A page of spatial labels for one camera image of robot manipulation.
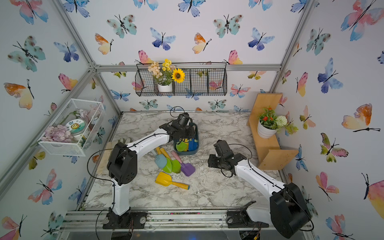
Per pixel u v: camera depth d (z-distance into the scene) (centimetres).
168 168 91
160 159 93
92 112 79
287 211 41
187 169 91
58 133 60
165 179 87
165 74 86
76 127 66
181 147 99
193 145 100
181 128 76
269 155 77
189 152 98
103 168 92
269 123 87
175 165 93
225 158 64
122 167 51
